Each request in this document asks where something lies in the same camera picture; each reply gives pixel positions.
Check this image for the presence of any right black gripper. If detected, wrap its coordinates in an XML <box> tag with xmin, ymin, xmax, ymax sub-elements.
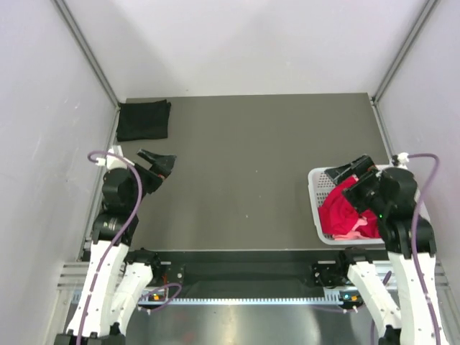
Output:
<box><xmin>324</xmin><ymin>153</ymin><xmax>388</xmax><ymax>215</ymax></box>

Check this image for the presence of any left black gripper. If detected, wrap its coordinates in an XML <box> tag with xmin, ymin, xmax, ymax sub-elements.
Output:
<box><xmin>127</xmin><ymin>148</ymin><xmax>177</xmax><ymax>209</ymax></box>

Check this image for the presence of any red polo t shirt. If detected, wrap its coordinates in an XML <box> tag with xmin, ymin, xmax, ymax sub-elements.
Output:
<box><xmin>318</xmin><ymin>177</ymin><xmax>380</xmax><ymax>239</ymax></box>

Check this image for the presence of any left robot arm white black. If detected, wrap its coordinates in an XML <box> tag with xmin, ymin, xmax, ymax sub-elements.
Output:
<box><xmin>54</xmin><ymin>145</ymin><xmax>182</xmax><ymax>344</ymax></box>

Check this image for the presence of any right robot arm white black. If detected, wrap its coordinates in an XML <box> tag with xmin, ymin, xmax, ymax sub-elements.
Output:
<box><xmin>325</xmin><ymin>152</ymin><xmax>447</xmax><ymax>344</ymax></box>

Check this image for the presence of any white perforated plastic basket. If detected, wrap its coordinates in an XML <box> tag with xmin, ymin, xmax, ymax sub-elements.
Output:
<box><xmin>307</xmin><ymin>164</ymin><xmax>431</xmax><ymax>247</ymax></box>

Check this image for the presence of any folded black t shirt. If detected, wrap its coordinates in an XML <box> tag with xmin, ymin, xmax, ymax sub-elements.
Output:
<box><xmin>116</xmin><ymin>99</ymin><xmax>172</xmax><ymax>142</ymax></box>

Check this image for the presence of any pink crumpled t shirt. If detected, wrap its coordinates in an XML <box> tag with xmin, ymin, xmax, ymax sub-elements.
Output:
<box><xmin>332</xmin><ymin>218</ymin><xmax>368</xmax><ymax>241</ymax></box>

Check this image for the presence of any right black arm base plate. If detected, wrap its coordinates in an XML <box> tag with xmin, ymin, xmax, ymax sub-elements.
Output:
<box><xmin>311</xmin><ymin>251</ymin><xmax>357</xmax><ymax>289</ymax></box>

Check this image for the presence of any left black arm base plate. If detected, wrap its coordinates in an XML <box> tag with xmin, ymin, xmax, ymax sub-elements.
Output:
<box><xmin>124</xmin><ymin>248</ymin><xmax>185</xmax><ymax>288</ymax></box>

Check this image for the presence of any slotted grey cable duct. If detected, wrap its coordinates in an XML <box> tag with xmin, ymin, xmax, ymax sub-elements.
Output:
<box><xmin>70</xmin><ymin>289</ymin><xmax>346</xmax><ymax>305</ymax></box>

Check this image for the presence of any left aluminium corner post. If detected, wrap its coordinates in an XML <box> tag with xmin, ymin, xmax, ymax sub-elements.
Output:
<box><xmin>51</xmin><ymin>0</ymin><xmax>119</xmax><ymax>109</ymax></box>

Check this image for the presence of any aluminium corner post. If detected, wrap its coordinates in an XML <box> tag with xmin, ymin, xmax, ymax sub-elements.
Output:
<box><xmin>51</xmin><ymin>0</ymin><xmax>119</xmax><ymax>109</ymax></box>
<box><xmin>370</xmin><ymin>0</ymin><xmax>439</xmax><ymax>106</ymax></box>

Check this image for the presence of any right aluminium corner post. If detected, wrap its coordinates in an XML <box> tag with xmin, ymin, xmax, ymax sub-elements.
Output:
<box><xmin>370</xmin><ymin>0</ymin><xmax>439</xmax><ymax>106</ymax></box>

